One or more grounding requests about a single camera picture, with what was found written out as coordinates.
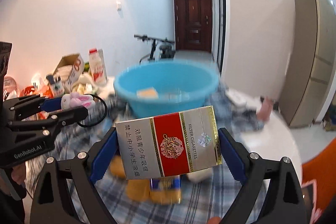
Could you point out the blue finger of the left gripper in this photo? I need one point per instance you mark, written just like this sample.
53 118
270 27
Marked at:
62 118
50 103

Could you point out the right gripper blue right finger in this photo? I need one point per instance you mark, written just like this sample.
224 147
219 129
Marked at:
283 201

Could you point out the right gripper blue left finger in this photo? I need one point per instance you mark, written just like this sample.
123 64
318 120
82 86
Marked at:
52 202

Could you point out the gold blue cigarette pack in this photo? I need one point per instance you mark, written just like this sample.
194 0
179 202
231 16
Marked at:
165 191

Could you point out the red silver cigarette pack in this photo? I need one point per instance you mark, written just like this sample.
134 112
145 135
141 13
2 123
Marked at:
169 145

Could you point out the person's right hand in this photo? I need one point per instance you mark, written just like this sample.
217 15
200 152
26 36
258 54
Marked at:
214 220

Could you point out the dark cap small bottle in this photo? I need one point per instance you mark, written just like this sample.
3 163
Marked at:
55 85

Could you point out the pretzel snack cardboard box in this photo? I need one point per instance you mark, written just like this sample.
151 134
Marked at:
69 69

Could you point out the orange chair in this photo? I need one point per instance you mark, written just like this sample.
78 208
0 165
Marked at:
318 186

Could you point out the red cap yogurt bottle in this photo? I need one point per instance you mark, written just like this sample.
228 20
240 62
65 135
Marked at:
97 66

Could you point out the plaid blue grey cloth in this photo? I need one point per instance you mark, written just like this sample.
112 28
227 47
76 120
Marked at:
131 201

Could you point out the blue plastic basin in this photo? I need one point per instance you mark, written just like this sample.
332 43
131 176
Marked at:
181 85

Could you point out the tan square box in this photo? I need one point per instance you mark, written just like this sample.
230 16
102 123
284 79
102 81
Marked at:
150 93

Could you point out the pink cup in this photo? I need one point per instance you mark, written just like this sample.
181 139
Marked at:
266 108

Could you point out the white remote control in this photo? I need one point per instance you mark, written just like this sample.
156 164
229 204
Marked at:
239 99

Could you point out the black folding electric bike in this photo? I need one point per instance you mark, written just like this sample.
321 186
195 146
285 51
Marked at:
165 46

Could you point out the gold tall refrigerator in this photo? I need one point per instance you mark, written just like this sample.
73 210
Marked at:
311 62

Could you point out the dark red entrance door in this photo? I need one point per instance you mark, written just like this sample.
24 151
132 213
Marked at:
193 25

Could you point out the black framed glass door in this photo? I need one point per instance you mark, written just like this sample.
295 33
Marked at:
221 33

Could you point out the white wall switch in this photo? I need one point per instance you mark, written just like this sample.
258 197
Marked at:
119 6

